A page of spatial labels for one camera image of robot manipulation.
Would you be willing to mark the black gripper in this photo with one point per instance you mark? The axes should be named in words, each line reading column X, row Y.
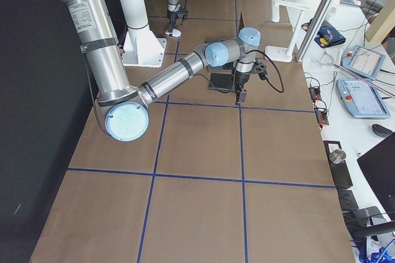
column 240, row 79
column 173, row 19

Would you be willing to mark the white computer mouse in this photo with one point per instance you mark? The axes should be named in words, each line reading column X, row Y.
column 173, row 33

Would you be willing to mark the black mouse pad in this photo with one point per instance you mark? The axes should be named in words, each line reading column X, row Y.
column 222, row 82

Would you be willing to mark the grey laptop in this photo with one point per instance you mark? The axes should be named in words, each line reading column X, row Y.
column 228, row 66

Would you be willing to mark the black mouse on desk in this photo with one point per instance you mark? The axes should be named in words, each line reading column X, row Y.
column 381, row 131

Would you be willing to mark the orange black usb hub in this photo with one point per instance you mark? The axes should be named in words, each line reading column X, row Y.
column 315, row 93

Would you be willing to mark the colourful blue pouch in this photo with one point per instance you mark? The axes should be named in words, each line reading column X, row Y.
column 328, row 36

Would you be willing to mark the silver metal cup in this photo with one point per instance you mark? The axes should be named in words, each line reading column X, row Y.
column 337, row 156

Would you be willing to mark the near teach pendant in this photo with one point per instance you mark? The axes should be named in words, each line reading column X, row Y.
column 361, row 100

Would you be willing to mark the teach pendant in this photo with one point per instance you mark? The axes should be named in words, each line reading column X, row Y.
column 363, row 61
column 361, row 100

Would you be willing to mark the far teach pendant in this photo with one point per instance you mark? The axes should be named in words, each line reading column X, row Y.
column 363, row 61

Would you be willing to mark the black box under cup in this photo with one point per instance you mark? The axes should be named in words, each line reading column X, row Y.
column 340, row 173

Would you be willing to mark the black monitor corner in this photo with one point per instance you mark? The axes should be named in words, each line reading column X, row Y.
column 377, row 166

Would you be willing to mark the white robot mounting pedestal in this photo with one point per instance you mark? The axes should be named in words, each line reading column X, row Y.
column 141, row 48

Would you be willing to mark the aluminium frame post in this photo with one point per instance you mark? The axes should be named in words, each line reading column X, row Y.
column 321, row 12

